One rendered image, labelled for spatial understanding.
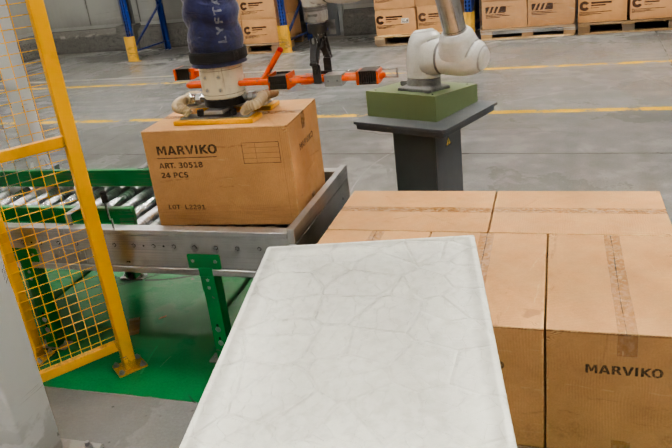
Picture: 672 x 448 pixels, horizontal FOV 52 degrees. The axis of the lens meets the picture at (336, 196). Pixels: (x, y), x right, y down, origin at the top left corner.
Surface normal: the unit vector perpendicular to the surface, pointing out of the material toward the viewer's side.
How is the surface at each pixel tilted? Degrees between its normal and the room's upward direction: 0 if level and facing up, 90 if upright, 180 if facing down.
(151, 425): 0
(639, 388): 90
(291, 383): 0
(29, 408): 90
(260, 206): 90
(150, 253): 90
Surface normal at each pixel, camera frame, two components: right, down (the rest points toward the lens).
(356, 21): -0.33, 0.37
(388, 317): -0.11, -0.93
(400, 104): -0.62, 0.35
